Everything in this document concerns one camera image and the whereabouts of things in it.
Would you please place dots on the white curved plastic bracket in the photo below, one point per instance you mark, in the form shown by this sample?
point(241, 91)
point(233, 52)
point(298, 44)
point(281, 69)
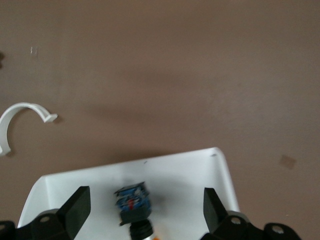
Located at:
point(5, 135)

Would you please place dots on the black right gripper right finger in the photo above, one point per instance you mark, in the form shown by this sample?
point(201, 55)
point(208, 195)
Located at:
point(212, 210)

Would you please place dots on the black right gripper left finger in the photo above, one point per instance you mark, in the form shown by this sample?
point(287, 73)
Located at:
point(77, 207)

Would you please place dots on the white plastic drawer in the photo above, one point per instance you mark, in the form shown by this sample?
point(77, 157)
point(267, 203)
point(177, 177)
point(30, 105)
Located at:
point(175, 180)

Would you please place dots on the yellow push button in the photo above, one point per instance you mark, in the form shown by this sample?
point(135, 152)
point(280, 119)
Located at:
point(135, 202)

